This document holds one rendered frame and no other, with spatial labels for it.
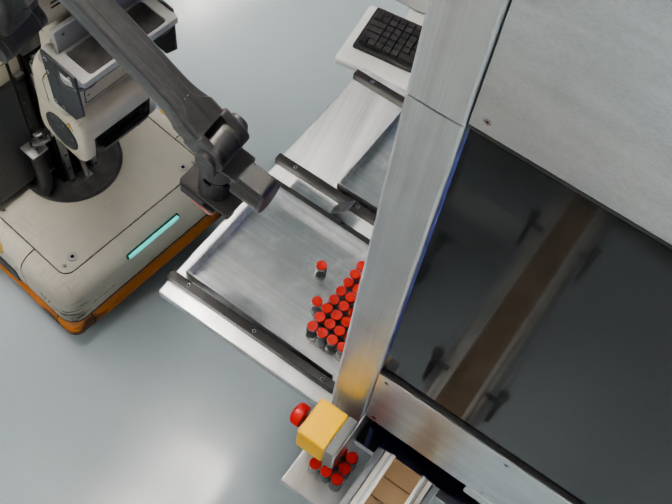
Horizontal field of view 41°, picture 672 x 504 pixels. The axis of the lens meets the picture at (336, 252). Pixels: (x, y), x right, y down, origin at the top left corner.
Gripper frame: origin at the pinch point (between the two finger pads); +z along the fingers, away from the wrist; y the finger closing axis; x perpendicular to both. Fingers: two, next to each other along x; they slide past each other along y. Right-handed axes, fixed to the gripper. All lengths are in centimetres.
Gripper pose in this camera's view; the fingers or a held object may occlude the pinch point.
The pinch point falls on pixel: (210, 209)
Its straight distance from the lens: 158.8
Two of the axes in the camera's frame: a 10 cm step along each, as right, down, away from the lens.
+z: -2.1, 3.9, 9.0
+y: 8.0, 6.0, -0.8
